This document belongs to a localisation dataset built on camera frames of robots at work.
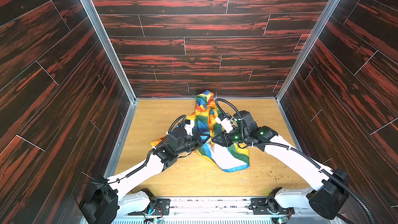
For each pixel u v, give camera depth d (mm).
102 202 397
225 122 667
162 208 731
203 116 1046
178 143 589
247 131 575
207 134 747
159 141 624
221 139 661
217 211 734
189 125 717
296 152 466
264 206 732
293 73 1038
